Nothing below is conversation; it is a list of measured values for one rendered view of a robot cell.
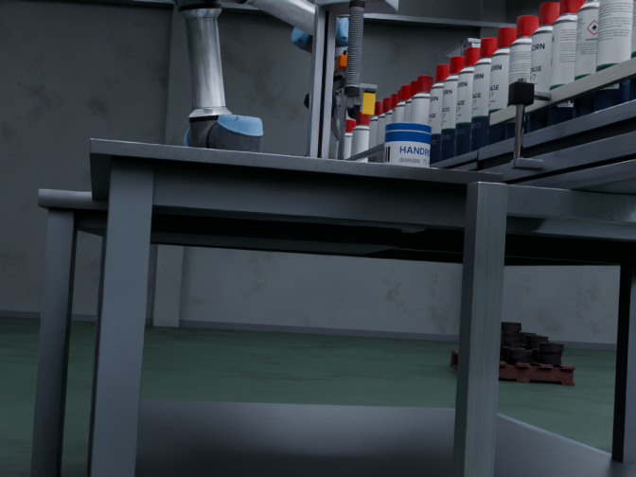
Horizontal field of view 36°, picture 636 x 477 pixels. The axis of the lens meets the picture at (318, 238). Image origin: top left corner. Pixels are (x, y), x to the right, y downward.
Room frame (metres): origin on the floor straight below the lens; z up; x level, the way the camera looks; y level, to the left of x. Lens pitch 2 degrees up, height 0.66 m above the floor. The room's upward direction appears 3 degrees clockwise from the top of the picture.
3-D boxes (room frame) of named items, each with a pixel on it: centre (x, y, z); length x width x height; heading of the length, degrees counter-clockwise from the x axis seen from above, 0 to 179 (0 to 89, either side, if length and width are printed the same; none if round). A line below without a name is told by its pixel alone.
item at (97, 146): (2.50, -0.19, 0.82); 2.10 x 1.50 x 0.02; 13
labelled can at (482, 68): (1.66, -0.27, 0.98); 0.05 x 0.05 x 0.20
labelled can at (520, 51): (1.51, -0.31, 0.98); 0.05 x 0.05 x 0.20
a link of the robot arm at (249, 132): (2.54, 0.22, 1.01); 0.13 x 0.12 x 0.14; 36
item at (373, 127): (2.30, -0.13, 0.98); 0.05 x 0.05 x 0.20
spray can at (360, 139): (2.45, -0.10, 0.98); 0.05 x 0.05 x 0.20
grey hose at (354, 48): (2.18, -0.06, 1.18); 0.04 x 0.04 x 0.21
